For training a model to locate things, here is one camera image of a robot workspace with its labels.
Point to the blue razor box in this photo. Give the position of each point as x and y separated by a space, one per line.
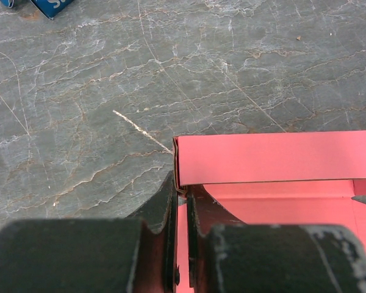
49 8

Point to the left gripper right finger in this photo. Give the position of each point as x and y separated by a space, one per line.
225 254

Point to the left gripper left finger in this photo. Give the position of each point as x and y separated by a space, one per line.
137 253

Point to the pink paper box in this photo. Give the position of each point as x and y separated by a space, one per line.
287 178

